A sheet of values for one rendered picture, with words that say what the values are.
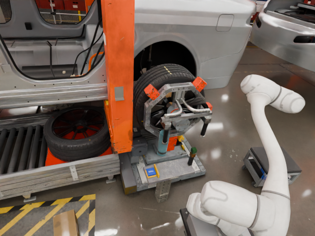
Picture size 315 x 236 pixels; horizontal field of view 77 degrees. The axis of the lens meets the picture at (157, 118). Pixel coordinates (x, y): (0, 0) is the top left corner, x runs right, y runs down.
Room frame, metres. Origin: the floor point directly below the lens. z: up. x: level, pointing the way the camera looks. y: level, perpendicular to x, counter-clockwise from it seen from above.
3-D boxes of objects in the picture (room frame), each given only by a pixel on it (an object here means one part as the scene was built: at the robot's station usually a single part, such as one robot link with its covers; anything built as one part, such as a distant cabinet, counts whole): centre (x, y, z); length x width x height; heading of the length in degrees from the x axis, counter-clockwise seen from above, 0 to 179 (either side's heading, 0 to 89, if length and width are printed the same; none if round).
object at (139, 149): (1.56, 0.22, 0.26); 0.42 x 0.18 x 0.35; 23
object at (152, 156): (1.54, -0.08, 0.32); 0.40 x 0.30 x 0.28; 113
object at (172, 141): (1.42, -0.13, 0.48); 0.16 x 0.12 x 0.17; 23
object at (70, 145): (1.49, 0.79, 0.39); 0.66 x 0.66 x 0.24
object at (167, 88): (1.39, -0.14, 0.85); 0.54 x 0.07 x 0.54; 113
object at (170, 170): (1.09, -0.16, 0.44); 0.43 x 0.17 x 0.03; 113
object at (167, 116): (1.24, -0.10, 1.03); 0.19 x 0.18 x 0.11; 23
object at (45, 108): (2.34, 1.53, 0.02); 0.52 x 0.42 x 0.04; 107
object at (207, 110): (1.31, -0.28, 1.03); 0.19 x 0.18 x 0.11; 23
